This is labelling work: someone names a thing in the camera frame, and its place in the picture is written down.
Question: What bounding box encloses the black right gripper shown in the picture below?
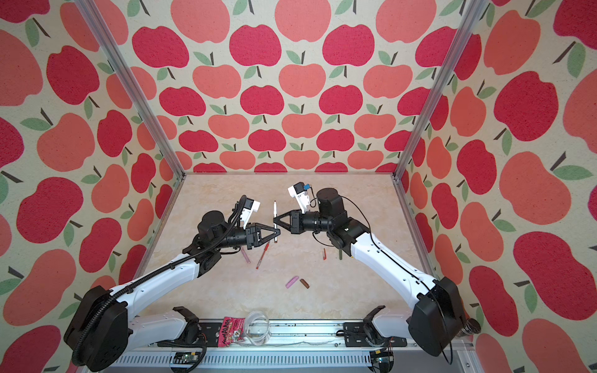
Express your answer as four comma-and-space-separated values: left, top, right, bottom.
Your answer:
271, 207, 331, 236

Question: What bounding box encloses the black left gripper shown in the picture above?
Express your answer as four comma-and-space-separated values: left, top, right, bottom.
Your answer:
213, 223, 279, 253

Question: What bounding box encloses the red pen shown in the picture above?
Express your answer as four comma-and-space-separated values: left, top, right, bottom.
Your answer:
256, 242, 270, 270

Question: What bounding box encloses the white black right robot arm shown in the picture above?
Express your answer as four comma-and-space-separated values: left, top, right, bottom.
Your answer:
273, 182, 467, 357

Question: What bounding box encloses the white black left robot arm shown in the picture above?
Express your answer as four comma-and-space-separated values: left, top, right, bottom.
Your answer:
64, 211, 281, 371

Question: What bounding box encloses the pink pen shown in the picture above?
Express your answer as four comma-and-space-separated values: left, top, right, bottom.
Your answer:
241, 247, 251, 264

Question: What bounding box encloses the pink pen cap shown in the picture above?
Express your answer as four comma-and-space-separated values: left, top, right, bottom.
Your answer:
285, 276, 299, 289

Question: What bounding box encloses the clear glass bowl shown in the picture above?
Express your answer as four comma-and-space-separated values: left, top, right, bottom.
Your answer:
243, 311, 271, 346

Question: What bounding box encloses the pink snack packet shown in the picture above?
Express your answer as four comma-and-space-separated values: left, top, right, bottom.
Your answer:
218, 316, 245, 348

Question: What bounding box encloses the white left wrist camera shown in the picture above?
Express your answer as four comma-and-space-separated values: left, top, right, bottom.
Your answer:
239, 197, 261, 228

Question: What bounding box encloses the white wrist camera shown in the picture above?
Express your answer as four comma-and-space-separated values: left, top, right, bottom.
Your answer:
239, 197, 261, 228
288, 182, 311, 214

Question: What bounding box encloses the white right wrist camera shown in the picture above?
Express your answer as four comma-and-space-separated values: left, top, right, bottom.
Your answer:
288, 182, 311, 214

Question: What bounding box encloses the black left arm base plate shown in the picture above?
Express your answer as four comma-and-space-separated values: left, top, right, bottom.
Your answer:
157, 320, 222, 348

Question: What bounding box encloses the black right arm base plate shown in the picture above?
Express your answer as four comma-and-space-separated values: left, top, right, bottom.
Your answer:
336, 322, 407, 348

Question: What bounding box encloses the aluminium left rear frame post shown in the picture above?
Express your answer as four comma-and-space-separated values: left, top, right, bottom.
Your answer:
75, 0, 186, 181

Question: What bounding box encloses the aluminium frame post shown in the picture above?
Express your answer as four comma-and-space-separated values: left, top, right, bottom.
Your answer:
392, 0, 490, 183
75, 0, 186, 181

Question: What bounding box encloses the aluminium right rear frame post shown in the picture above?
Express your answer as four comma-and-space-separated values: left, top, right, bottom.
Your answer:
392, 0, 490, 183

